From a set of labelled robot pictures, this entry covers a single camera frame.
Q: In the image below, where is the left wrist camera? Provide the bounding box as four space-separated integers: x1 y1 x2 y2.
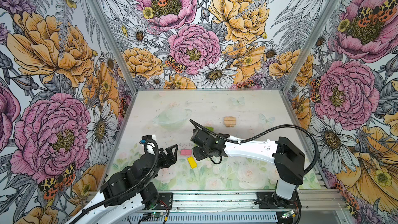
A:
140 135 156 145

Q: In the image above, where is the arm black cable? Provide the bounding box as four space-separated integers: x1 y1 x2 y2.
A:
66 138 160 224
189 119 320 176

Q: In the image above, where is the left aluminium corner post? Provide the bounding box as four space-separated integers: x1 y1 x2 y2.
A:
87 0 138 96

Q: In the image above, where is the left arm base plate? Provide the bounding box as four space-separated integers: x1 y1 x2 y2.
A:
145 192 174 211

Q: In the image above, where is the yellow block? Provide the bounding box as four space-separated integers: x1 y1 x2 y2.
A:
187 157 198 169

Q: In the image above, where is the green circuit board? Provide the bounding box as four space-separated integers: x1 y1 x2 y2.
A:
141 212 170 222

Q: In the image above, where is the pink block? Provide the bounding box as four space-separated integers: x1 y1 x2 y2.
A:
180 149 192 156

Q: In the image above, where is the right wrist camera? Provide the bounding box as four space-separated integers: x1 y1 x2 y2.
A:
190 129 213 146

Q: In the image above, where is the right aluminium corner post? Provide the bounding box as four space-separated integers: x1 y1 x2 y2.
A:
281 0 341 94

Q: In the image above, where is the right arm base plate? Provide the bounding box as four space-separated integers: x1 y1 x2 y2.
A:
255 190 302 209

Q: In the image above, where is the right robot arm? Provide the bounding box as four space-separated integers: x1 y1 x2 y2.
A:
190 128 305 208

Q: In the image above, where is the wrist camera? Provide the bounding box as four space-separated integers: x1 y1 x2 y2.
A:
190 129 213 146
140 135 156 145

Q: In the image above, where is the small right circuit board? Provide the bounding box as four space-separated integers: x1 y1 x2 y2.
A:
281 210 296 218

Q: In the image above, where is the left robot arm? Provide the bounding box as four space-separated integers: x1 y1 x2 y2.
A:
68 143 178 224

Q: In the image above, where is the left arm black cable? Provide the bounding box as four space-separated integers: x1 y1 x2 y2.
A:
66 138 160 224

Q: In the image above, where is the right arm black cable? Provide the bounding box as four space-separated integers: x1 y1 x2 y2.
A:
189 119 320 176

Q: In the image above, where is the aluminium corner post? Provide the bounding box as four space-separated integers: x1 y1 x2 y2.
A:
281 0 341 94
87 0 138 96

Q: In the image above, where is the aluminium front rail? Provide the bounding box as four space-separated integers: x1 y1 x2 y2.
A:
162 189 347 213

